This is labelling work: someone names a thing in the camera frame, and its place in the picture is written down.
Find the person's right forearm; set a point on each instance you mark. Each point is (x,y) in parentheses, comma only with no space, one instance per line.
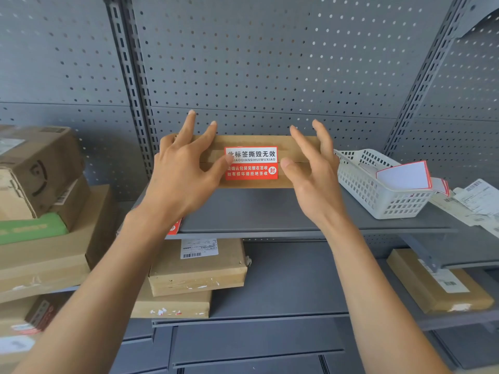
(374,299)

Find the long brown cardboard box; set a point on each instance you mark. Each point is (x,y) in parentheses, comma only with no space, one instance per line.
(253,142)

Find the person's right hand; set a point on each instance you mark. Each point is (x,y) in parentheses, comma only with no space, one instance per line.
(319,186)

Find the taped worn cardboard box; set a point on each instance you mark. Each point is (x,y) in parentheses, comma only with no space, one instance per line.
(19,319)

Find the white plastic mesh basket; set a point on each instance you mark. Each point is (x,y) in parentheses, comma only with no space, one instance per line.
(374,186)

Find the large flat cardboard box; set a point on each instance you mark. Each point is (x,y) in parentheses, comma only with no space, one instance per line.
(50,253)

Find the person's left middle finger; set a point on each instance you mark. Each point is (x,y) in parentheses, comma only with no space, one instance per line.
(186,130)

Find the grey pegboard back panel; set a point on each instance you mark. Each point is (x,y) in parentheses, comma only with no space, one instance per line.
(464,112)
(265,62)
(58,62)

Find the person's right middle finger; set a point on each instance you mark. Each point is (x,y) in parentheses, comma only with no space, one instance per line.
(322,138)

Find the person's left thumb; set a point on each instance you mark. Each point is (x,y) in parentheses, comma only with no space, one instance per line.
(218,173)

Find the red-edged white sticker sheets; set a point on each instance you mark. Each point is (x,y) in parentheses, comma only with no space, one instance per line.
(405,176)

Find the grey metal shelf bracket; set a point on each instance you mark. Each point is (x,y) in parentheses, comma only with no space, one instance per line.
(475,13)

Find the scuffed plain cardboard box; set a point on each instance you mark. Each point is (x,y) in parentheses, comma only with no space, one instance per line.
(171,305)

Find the grey slotted shelf upright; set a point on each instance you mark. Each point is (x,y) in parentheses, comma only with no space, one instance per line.
(429,70)
(130,85)

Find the person's left hand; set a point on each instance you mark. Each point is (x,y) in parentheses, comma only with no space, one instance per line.
(175,179)

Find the cardboard box with smile print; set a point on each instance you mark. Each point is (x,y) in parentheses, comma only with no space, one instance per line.
(35,167)

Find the red and white seal sticker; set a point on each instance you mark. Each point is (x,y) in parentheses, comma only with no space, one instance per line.
(253,165)

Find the cardboard box with white label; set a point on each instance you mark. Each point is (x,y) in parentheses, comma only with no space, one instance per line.
(197,266)

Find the white shipping label papers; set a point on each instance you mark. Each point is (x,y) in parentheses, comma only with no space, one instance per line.
(473,204)

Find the flat cardboard box with label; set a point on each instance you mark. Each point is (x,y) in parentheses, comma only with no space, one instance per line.
(438,284)

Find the grey metal shelf board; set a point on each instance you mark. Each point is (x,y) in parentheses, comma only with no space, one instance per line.
(460,319)
(284,280)
(241,346)
(265,210)

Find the person's left forearm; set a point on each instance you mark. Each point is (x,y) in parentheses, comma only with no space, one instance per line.
(97,292)

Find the green wrapped parcel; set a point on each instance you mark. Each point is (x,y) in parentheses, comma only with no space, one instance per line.
(31,228)

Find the person's right thumb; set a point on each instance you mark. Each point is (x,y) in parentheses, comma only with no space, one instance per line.
(294,173)

